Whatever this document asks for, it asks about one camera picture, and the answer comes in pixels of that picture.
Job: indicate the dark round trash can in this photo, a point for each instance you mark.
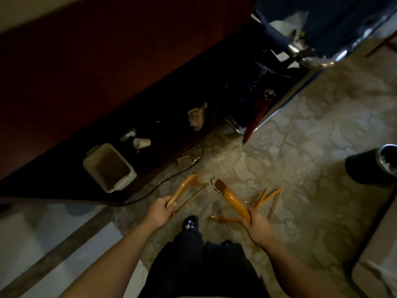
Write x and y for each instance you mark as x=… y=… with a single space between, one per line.
x=367 y=166

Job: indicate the metal cup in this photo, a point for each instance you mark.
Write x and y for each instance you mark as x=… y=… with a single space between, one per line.
x=127 y=135

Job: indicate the red folded umbrella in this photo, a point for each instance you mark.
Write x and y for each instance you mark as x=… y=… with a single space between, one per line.
x=257 y=119

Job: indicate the thick wooden hanger with hook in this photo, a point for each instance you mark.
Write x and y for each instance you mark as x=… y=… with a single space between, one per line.
x=232 y=200

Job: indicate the person's left forearm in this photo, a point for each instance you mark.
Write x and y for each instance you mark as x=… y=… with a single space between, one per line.
x=108 y=263

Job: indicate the person's left thumb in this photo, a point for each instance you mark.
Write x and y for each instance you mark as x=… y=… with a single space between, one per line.
x=165 y=201

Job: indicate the white plastic bin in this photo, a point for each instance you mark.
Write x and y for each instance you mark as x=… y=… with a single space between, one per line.
x=108 y=167

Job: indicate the person's right forearm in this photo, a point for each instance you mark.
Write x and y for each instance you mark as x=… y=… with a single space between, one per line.
x=297 y=270

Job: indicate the dark blue bag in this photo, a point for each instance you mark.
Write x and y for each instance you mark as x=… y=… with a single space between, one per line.
x=328 y=21

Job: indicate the person's black trousers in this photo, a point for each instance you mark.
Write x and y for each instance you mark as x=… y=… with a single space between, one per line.
x=201 y=270

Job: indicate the crumpled brown paper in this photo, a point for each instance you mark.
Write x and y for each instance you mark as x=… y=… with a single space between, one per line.
x=196 y=117

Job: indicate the person's right thumb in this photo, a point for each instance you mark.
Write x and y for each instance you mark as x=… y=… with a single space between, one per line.
x=245 y=222

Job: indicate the person's right hand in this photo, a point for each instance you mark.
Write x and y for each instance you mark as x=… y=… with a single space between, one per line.
x=259 y=228

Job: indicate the white paper cup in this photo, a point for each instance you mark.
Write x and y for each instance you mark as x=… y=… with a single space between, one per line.
x=142 y=143

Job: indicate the slim wooden hanger with bar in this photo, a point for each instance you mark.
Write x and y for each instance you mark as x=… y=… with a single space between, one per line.
x=268 y=197

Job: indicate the person's left hand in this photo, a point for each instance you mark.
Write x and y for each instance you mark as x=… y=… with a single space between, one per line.
x=156 y=214

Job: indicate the chrome luggage cart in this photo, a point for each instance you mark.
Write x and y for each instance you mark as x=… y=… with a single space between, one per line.
x=313 y=63

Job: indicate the white crumpled paper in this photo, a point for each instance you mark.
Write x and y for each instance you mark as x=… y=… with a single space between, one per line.
x=287 y=24

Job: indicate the black shoe with stars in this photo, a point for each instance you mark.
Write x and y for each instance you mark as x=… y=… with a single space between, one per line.
x=190 y=224

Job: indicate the white bed with dark frame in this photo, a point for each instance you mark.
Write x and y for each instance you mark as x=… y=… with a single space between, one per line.
x=377 y=263

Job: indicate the dark red wooden cabinet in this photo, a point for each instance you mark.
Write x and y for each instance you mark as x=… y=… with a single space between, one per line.
x=93 y=74

